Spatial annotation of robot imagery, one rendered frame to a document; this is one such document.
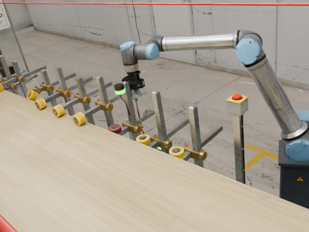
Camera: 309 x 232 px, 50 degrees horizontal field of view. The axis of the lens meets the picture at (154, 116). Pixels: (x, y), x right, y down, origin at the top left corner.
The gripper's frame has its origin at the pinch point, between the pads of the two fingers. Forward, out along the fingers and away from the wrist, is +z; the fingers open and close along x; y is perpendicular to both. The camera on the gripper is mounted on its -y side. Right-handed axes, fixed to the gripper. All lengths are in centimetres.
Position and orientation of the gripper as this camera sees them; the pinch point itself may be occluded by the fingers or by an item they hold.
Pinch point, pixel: (135, 99)
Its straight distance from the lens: 212.7
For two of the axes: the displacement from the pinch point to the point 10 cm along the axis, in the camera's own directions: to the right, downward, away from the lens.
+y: 7.3, 2.2, -6.5
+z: 1.6, 8.7, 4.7
